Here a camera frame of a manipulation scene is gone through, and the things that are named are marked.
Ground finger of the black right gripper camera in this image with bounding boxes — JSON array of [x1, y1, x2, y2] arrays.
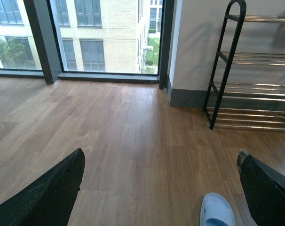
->
[[237, 150, 285, 226]]

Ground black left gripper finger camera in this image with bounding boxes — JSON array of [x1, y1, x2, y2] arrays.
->
[[0, 148, 85, 226]]

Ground light blue slipper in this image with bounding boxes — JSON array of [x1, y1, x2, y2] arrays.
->
[[199, 193, 236, 226]]

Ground black metal shoe rack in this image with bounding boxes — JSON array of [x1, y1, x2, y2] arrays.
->
[[203, 0, 285, 131]]

